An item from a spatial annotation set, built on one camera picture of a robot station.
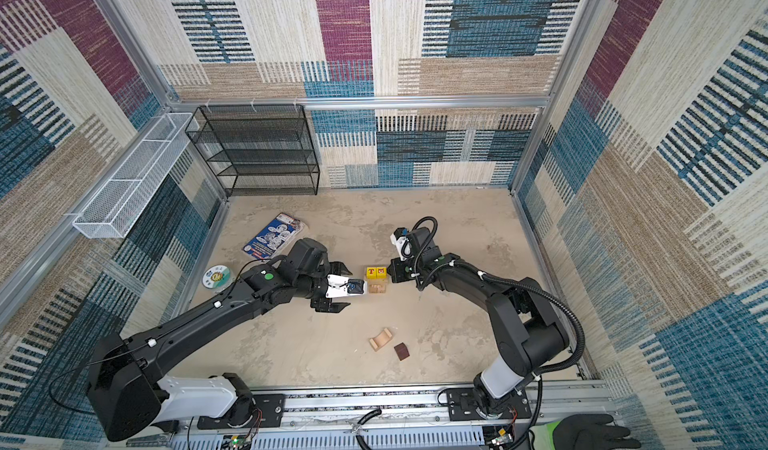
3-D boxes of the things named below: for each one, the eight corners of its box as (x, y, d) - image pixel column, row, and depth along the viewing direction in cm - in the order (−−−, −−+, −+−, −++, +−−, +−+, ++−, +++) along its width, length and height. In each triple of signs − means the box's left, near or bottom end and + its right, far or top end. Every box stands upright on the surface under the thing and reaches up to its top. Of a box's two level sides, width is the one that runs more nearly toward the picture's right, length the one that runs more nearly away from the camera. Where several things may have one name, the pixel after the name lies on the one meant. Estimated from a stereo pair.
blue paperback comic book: (244, 252, 105) (240, 246, 103) (279, 215, 116) (276, 209, 113) (271, 265, 102) (268, 260, 99) (304, 226, 112) (302, 220, 110)
